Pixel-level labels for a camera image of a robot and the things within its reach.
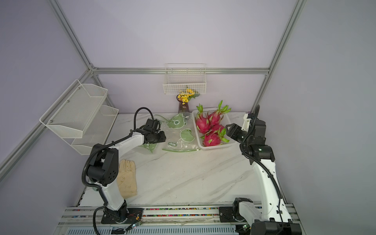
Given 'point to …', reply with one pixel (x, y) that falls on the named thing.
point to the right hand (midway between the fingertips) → (230, 130)
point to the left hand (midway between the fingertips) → (163, 139)
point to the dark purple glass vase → (183, 107)
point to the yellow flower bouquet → (186, 96)
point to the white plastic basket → (225, 121)
